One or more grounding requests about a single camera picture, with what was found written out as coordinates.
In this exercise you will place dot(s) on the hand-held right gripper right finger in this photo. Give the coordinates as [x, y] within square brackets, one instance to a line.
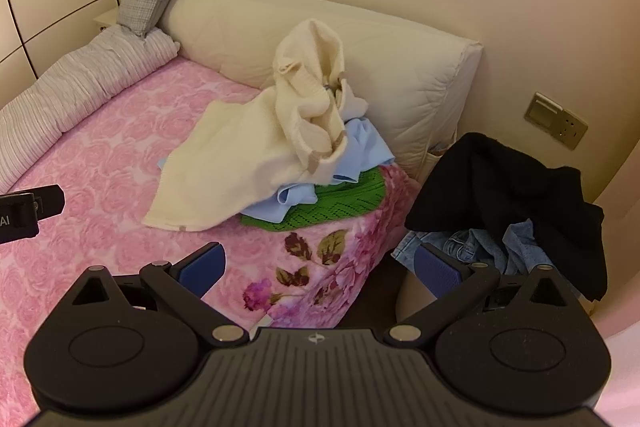
[440, 273]

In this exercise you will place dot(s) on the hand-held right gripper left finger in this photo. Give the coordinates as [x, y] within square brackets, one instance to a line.
[205, 268]

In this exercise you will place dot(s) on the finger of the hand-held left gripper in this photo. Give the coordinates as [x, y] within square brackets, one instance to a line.
[49, 202]

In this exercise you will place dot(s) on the cream knit sweater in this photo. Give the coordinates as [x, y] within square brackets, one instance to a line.
[240, 147]

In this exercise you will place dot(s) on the blue denim jeans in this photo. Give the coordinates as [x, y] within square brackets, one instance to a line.
[520, 242]

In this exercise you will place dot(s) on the black garment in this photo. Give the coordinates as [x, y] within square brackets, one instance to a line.
[500, 187]

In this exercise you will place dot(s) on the pink floral blanket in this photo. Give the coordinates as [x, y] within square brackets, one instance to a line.
[125, 122]

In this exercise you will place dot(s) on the green knit garment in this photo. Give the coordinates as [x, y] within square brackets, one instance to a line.
[350, 202]

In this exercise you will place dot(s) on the grey striped duvet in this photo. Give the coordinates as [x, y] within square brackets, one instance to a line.
[75, 82]

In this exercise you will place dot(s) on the light blue garment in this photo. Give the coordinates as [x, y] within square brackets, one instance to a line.
[365, 147]

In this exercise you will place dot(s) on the cream headboard cushion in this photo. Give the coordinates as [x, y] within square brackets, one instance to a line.
[400, 72]

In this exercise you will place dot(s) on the gold wall switch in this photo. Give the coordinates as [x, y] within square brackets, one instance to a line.
[542, 109]

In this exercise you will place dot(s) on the gold wall socket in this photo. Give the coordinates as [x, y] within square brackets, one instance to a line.
[572, 131]

